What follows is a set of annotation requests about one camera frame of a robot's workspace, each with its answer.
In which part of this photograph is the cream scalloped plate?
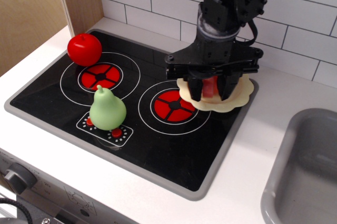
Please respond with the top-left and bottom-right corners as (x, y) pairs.
(176, 74), (254, 113)

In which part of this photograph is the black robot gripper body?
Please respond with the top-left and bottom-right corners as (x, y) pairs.
(165, 37), (263, 81)

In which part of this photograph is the red toy apple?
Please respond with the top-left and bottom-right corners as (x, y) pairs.
(67, 33), (102, 67)

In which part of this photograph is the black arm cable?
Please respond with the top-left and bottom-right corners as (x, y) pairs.
(236, 20), (259, 46)

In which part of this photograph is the grey sink basin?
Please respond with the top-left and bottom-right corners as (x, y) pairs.
(261, 108), (336, 223)

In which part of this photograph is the black toy stovetop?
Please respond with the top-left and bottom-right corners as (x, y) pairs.
(4, 29), (249, 201)

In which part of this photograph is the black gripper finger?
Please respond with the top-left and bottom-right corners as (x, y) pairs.
(216, 73), (242, 100)
(187, 77), (203, 101)

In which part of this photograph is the grey oven front panel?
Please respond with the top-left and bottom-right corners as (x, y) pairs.
(1, 150), (135, 223)

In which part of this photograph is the red plastic cup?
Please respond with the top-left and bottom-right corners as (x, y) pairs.
(202, 76), (219, 98)

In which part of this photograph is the grey oven knob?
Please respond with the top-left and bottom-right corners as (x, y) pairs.
(4, 163), (37, 195)

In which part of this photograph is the green toy pear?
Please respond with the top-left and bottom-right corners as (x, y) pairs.
(90, 85), (127, 130)

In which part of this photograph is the wooden side panel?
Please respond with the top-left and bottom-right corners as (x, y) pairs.
(1, 0), (104, 74)

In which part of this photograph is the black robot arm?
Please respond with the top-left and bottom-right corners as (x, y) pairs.
(165, 0), (267, 101)

